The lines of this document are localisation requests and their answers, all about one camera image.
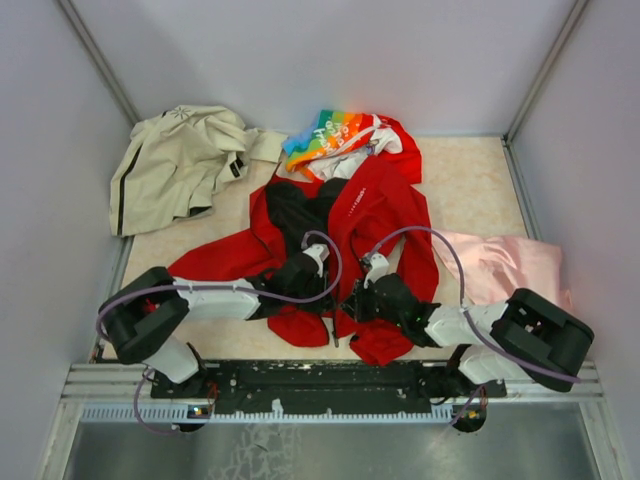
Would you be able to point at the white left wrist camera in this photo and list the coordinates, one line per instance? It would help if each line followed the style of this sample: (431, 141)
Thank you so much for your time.
(318, 253)

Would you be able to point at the beige jacket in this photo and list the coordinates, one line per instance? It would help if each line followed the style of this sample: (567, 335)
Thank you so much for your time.
(177, 161)

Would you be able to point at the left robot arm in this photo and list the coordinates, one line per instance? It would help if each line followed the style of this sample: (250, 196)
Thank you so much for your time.
(140, 320)

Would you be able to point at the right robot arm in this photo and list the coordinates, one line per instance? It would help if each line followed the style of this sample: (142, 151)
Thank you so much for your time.
(523, 336)

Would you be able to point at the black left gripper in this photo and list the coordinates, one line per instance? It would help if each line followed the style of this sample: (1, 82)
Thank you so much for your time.
(324, 305)

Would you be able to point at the red jacket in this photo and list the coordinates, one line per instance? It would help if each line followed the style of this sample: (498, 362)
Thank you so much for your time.
(356, 213)

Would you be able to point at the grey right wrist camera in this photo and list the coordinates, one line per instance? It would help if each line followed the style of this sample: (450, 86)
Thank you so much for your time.
(376, 266)

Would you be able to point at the pink satin cloth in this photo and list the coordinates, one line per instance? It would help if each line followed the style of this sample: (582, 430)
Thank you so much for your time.
(494, 267)

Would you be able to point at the right aluminium frame post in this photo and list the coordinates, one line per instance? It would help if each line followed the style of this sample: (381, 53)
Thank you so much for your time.
(565, 34)

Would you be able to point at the rainbow white red garment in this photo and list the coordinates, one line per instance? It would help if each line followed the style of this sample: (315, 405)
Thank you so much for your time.
(337, 143)

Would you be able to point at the left aluminium frame post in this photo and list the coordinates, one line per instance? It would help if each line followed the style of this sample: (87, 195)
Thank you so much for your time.
(98, 60)

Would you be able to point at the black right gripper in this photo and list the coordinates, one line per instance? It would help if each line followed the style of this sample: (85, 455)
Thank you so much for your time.
(354, 302)

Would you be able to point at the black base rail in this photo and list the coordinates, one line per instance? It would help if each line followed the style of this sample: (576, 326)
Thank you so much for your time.
(318, 387)

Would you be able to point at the aluminium frame post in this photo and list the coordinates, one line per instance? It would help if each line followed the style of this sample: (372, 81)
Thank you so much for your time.
(565, 34)
(98, 60)

